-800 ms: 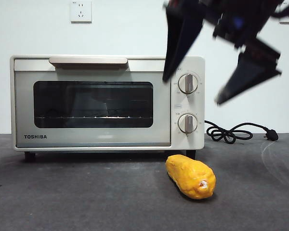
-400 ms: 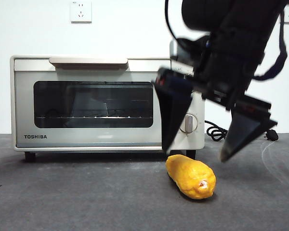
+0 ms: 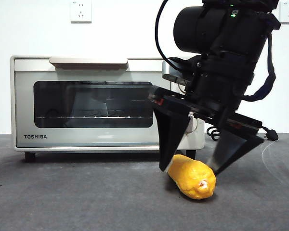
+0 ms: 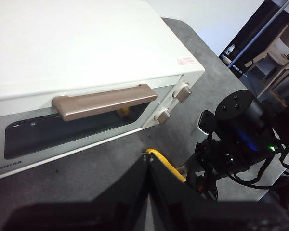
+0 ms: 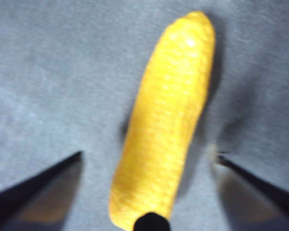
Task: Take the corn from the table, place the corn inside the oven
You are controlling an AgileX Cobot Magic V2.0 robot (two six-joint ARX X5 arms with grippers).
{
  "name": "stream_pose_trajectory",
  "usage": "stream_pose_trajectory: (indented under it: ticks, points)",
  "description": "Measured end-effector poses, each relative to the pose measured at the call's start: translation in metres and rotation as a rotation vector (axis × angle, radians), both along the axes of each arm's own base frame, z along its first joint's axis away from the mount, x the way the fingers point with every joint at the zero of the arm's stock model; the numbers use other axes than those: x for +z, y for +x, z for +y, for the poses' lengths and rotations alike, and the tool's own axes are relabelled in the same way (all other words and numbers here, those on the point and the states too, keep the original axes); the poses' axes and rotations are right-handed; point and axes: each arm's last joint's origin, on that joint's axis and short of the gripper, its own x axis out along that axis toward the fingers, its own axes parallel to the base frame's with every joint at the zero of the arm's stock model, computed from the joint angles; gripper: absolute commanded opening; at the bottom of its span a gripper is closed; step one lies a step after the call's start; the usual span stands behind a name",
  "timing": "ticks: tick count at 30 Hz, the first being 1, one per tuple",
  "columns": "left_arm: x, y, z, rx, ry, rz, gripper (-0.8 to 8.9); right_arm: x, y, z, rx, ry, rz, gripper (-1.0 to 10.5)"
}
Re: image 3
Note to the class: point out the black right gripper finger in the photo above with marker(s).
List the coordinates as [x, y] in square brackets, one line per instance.
[169, 134]
[236, 151]

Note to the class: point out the yellow corn cob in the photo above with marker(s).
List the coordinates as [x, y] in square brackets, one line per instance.
[192, 178]

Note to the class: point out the glass oven door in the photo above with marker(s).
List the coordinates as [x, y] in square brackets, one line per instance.
[24, 108]

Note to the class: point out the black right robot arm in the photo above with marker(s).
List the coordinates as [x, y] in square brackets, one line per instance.
[231, 36]

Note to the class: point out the white oven knob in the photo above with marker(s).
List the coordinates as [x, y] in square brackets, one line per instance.
[193, 126]

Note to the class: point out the white Toshiba toaster oven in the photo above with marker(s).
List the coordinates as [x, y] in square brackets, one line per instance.
[200, 142]

